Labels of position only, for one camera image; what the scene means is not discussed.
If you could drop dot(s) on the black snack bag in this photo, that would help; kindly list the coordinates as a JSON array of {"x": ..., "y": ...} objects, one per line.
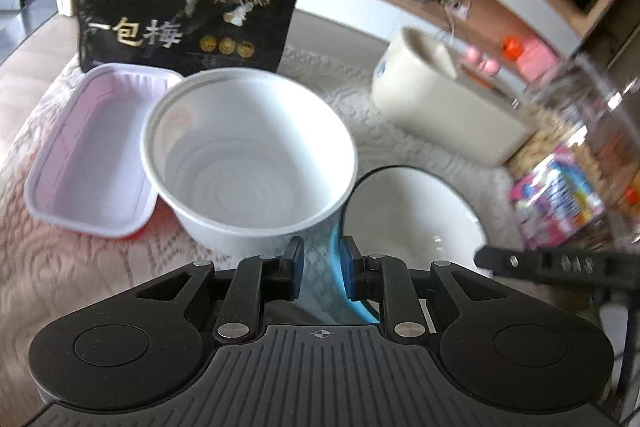
[{"x": 190, "y": 7}]

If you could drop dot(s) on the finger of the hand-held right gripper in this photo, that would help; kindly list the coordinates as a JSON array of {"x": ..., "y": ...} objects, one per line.
[{"x": 505, "y": 263}]

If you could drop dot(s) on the red and white rectangular tray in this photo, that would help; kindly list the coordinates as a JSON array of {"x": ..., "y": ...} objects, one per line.
[{"x": 90, "y": 147}]

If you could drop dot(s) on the cream tissue box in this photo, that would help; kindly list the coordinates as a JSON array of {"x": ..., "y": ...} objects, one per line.
[{"x": 440, "y": 107}]

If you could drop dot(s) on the colourful candy packet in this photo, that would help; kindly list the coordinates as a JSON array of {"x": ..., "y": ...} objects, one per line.
[{"x": 555, "y": 197}]

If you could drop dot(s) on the pink box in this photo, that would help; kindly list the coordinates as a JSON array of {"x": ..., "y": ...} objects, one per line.
[{"x": 537, "y": 59}]

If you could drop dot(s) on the orange toy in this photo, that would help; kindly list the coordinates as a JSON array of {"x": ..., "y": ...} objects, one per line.
[{"x": 512, "y": 46}]

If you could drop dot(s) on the clear plastic snack jar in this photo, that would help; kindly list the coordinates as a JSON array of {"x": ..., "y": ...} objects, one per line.
[{"x": 590, "y": 147}]

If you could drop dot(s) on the black-rimmed ceramic bowl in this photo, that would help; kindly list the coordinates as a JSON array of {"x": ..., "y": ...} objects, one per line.
[{"x": 415, "y": 217}]

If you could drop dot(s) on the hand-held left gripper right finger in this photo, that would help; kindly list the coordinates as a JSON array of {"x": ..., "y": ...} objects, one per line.
[{"x": 348, "y": 268}]

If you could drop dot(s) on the white round plastic bowl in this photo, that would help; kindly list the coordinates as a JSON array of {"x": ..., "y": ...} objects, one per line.
[{"x": 250, "y": 157}]

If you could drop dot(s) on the white lace tablecloth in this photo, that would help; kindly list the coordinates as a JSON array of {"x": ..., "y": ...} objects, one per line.
[{"x": 100, "y": 267}]

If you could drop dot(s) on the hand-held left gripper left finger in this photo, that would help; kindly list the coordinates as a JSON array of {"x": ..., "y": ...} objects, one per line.
[{"x": 296, "y": 268}]

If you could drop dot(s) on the pink toy figures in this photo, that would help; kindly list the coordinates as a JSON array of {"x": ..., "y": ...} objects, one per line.
[{"x": 482, "y": 61}]

